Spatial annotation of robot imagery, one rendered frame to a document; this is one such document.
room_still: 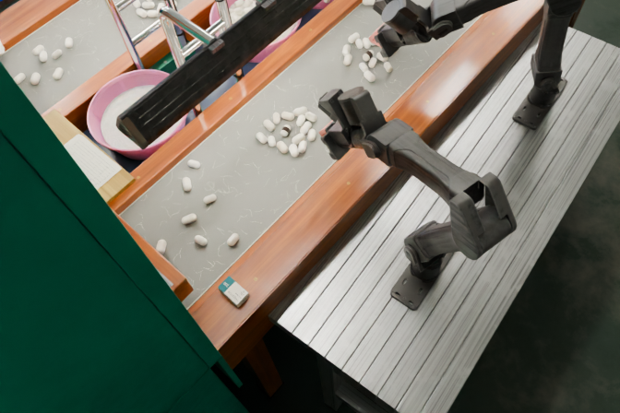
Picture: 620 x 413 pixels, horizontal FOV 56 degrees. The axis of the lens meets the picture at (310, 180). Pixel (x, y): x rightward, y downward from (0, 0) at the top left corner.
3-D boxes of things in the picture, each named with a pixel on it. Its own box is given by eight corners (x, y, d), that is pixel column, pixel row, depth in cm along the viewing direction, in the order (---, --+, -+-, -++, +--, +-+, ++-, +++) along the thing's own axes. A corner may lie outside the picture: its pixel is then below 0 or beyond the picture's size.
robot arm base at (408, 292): (390, 282, 125) (418, 300, 123) (437, 215, 133) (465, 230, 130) (388, 294, 132) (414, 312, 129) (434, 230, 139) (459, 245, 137)
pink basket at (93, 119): (200, 89, 165) (193, 66, 157) (192, 169, 151) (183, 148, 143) (108, 93, 166) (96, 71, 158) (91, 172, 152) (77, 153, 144)
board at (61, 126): (136, 180, 140) (134, 178, 139) (86, 223, 135) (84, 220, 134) (56, 111, 152) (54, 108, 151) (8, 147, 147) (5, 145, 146)
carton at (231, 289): (249, 296, 124) (248, 292, 122) (238, 308, 122) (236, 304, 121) (230, 278, 126) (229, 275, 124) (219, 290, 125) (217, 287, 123)
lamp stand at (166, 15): (294, 122, 157) (278, -7, 119) (243, 170, 150) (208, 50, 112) (245, 88, 164) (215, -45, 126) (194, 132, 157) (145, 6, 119)
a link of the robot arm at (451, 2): (427, 24, 129) (573, -31, 115) (425, -4, 134) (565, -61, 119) (447, 57, 138) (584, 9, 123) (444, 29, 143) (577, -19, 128)
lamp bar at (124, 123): (351, -24, 132) (351, -51, 126) (143, 151, 110) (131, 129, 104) (325, -38, 135) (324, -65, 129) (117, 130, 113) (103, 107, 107)
